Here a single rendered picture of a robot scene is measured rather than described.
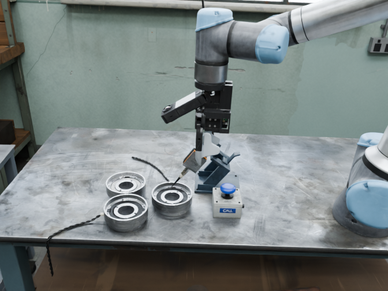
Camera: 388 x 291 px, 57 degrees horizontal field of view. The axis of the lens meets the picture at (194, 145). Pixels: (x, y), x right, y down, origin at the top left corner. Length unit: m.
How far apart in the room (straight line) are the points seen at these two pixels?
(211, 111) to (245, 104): 1.73
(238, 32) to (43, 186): 0.67
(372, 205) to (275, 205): 0.30
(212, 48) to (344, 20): 0.28
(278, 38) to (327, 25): 0.14
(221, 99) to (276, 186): 0.36
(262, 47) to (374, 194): 0.35
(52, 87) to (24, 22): 0.44
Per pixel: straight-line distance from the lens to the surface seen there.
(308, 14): 0.84
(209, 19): 0.77
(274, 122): 2.64
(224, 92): 0.82
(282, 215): 0.97
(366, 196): 0.77
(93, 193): 1.02
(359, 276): 1.25
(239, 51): 0.75
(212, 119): 0.84
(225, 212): 0.91
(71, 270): 1.17
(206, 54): 0.78
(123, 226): 0.86
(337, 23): 0.84
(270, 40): 0.73
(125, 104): 2.58
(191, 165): 0.91
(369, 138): 0.90
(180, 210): 0.90
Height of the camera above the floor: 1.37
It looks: 27 degrees down
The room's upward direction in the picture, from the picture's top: 3 degrees clockwise
